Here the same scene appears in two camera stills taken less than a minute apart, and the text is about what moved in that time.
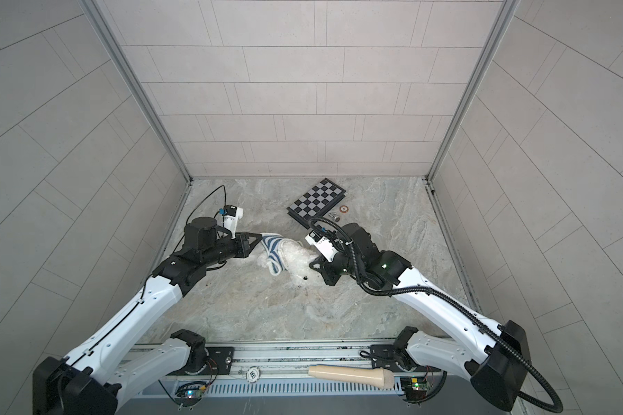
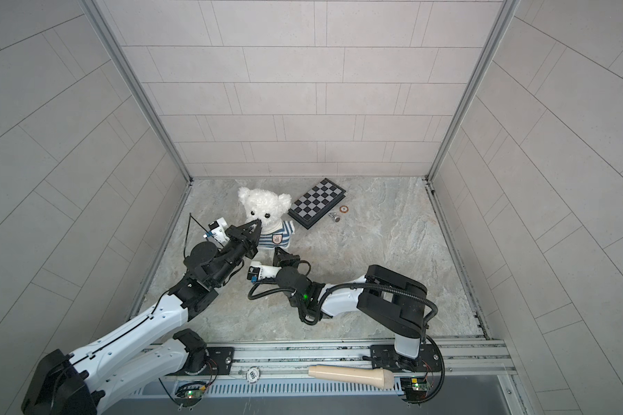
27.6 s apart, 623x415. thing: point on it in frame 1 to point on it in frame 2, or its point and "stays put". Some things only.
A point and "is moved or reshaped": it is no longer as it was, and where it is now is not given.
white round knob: [253, 373] stays put
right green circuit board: [414, 388] stays put
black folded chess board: [316, 202] stays put
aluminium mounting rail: [279, 360] stays put
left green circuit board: [189, 393] stays put
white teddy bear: [298, 259] to [271, 209]
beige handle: [378, 377] stays put
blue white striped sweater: [275, 263] is moved or reshaped
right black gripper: [325, 265] to [283, 259]
